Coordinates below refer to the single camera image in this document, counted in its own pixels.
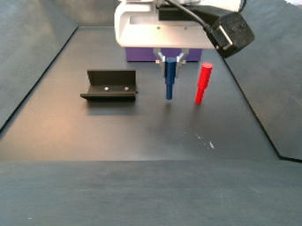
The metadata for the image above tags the black camera cable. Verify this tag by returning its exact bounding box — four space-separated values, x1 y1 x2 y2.
165 0 214 33

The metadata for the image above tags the red peg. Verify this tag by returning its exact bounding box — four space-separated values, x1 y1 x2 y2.
196 62 214 104

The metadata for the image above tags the purple board block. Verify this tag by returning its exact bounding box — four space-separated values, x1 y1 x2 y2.
126 47 205 63

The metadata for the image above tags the blue peg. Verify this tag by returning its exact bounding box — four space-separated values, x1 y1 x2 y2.
166 57 177 100

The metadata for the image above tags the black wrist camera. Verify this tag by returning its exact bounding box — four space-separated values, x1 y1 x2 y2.
158 6 257 59

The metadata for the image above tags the black angle bracket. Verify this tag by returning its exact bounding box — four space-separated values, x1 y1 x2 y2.
81 69 137 102

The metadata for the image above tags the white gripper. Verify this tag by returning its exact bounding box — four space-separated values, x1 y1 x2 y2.
114 0 242 79

